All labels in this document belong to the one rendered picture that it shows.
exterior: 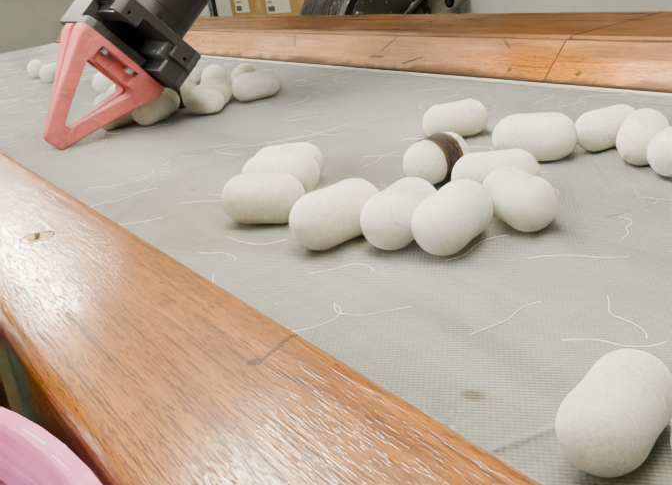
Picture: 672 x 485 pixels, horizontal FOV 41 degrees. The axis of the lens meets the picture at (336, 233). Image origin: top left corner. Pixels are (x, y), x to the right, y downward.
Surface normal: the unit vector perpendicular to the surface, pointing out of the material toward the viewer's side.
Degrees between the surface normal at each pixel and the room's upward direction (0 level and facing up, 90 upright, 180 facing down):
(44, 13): 90
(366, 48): 45
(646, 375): 36
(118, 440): 0
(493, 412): 0
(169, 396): 0
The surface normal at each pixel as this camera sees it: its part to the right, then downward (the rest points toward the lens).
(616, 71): -0.71, -0.46
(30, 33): 0.58, 0.17
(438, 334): -0.15, -0.94
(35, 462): -0.76, 0.06
